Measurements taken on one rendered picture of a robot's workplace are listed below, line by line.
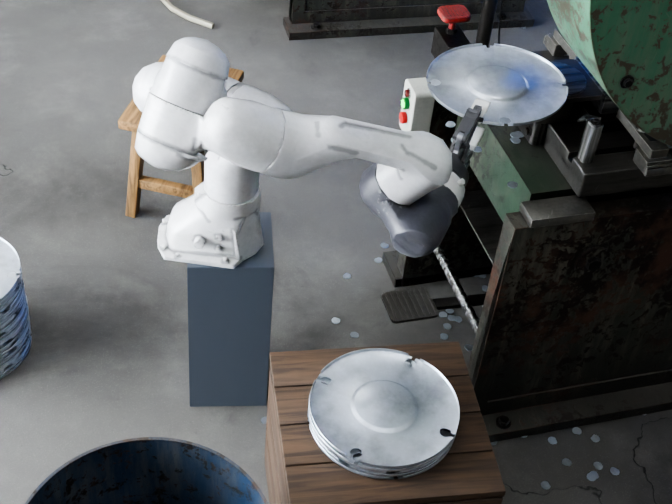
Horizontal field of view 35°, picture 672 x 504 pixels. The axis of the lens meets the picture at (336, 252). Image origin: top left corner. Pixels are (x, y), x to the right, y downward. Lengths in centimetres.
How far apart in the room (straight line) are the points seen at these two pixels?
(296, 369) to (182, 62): 73
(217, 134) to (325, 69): 202
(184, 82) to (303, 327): 115
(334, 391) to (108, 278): 96
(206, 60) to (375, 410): 75
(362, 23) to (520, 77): 169
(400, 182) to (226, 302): 63
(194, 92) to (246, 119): 10
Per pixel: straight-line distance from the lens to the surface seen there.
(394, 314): 256
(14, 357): 264
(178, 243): 223
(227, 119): 167
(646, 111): 178
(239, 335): 237
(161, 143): 172
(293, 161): 171
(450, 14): 251
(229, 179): 211
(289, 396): 212
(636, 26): 167
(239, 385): 249
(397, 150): 175
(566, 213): 217
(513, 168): 226
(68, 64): 367
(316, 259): 291
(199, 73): 171
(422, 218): 183
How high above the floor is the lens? 197
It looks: 42 degrees down
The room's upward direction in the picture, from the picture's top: 6 degrees clockwise
